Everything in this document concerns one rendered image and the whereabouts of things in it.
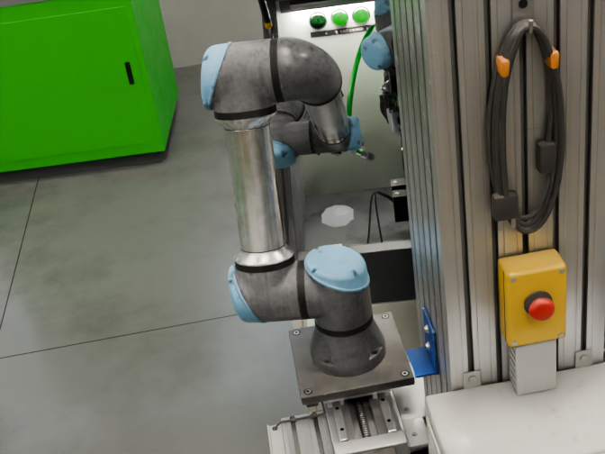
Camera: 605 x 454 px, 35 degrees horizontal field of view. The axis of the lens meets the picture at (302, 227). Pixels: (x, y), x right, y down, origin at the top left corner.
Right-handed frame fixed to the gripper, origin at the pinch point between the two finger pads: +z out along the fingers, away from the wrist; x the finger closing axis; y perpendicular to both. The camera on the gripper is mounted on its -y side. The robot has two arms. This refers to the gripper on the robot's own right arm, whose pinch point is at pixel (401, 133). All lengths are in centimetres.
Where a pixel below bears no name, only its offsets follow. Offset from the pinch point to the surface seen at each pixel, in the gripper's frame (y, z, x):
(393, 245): 7.8, 27.0, -4.6
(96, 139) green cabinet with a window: -244, 102, -151
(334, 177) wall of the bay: -44, 34, -19
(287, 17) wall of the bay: -44, -18, -27
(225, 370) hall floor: -66, 122, -71
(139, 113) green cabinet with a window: -245, 91, -125
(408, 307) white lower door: 9.7, 45.4, -2.5
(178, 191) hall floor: -213, 122, -107
